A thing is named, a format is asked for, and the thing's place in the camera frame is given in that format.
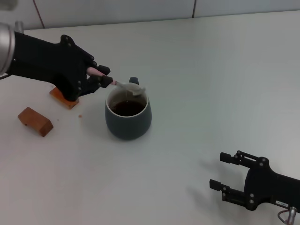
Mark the notched brown wooden block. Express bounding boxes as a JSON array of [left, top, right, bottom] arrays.
[[49, 87, 80, 110]]

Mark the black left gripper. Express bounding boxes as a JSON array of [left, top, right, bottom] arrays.
[[9, 31, 113, 102]]

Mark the silver connector with grey cable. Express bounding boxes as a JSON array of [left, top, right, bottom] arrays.
[[276, 206, 297, 222]]

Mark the plain brown wooden block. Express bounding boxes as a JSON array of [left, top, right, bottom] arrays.
[[17, 106, 54, 138]]

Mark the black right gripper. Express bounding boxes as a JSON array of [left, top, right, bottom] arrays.
[[209, 151, 300, 211]]

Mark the pink handled metal spoon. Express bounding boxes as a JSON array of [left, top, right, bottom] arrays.
[[86, 67, 146, 97]]

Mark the grey ceramic cup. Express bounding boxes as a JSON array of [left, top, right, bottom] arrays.
[[105, 76, 152, 141]]

